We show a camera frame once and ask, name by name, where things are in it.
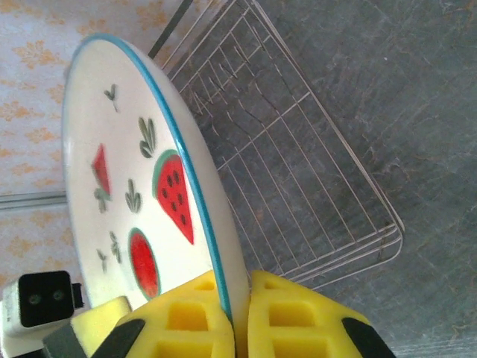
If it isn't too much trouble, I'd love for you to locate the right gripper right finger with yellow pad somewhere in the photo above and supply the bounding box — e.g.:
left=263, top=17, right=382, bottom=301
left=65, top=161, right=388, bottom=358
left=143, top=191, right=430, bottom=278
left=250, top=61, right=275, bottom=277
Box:
left=234, top=270, right=398, bottom=358

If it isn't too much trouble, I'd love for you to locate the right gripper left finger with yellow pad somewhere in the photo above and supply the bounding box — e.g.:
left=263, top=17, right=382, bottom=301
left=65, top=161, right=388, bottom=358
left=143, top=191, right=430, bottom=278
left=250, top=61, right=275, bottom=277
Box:
left=91, top=270, right=236, bottom=358

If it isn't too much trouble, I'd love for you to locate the watermelon print plate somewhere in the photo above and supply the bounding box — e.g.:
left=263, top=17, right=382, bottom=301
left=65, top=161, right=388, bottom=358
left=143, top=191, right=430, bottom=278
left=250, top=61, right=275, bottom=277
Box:
left=61, top=32, right=250, bottom=322

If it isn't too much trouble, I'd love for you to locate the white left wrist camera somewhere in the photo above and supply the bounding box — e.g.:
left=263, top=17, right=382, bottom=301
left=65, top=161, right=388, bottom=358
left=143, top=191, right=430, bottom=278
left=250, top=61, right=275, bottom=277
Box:
left=0, top=270, right=83, bottom=354

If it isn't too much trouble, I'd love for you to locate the metal wire dish rack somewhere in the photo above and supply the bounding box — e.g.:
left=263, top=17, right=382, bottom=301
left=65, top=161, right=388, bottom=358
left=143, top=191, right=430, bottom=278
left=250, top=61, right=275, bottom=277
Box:
left=148, top=0, right=405, bottom=294

